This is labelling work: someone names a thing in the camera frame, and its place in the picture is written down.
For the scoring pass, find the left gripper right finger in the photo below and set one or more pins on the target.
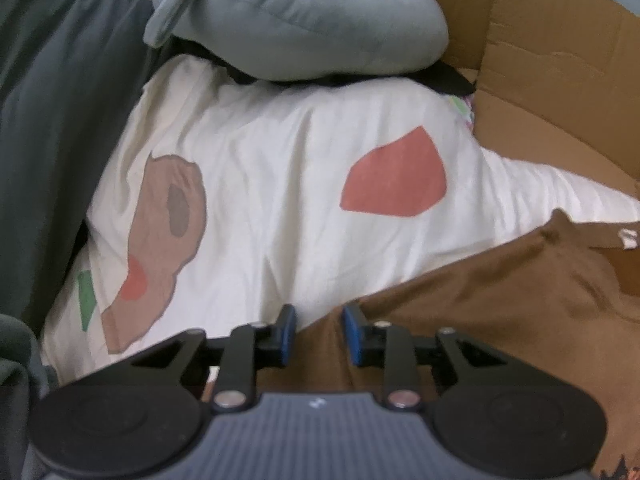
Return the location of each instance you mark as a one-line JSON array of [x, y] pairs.
[[390, 348]]

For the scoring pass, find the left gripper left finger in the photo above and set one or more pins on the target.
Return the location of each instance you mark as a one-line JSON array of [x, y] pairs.
[[247, 350]]

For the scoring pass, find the brown fleece garment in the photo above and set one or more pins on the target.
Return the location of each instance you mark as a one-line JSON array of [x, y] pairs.
[[562, 295]]

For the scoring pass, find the white bear print bedsheet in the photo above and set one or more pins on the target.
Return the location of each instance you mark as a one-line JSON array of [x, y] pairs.
[[223, 201]]

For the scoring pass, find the grey-blue crumpled garment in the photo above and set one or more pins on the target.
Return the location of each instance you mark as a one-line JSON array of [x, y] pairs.
[[25, 380]]

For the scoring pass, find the grey neck pillow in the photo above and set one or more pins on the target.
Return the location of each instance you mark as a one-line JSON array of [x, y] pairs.
[[289, 40]]

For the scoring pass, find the brown cardboard box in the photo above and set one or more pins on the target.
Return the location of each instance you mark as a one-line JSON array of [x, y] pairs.
[[557, 82]]

